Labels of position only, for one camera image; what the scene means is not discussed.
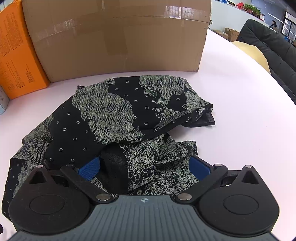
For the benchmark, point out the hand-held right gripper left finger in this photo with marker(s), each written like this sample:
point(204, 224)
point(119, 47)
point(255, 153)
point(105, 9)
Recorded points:
point(89, 170)

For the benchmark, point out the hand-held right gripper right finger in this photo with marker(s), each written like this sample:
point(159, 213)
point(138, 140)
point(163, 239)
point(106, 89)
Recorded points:
point(198, 168)

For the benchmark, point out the black lace patterned top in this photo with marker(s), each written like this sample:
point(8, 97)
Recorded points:
point(104, 115)

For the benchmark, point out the light blue box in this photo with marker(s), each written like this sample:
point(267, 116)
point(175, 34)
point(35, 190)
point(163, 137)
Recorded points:
point(3, 102)

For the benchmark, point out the yellow cushion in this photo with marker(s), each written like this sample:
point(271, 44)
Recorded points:
point(252, 53)

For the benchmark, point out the orange printed box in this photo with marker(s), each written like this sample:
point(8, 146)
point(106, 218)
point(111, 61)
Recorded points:
point(18, 58)

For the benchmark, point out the small open cardboard box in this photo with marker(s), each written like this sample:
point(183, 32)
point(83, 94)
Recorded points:
point(232, 34)

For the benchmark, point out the brown cardboard box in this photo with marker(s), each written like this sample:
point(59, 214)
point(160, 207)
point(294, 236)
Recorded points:
point(115, 34)

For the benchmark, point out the dark sofa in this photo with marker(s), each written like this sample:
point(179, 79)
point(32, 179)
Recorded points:
point(272, 51)

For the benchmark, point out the potted floor plant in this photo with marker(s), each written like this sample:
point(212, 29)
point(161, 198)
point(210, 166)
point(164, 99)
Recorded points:
point(210, 24)

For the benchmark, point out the potted plants on counter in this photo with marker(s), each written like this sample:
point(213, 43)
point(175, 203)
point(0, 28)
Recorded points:
point(252, 9)

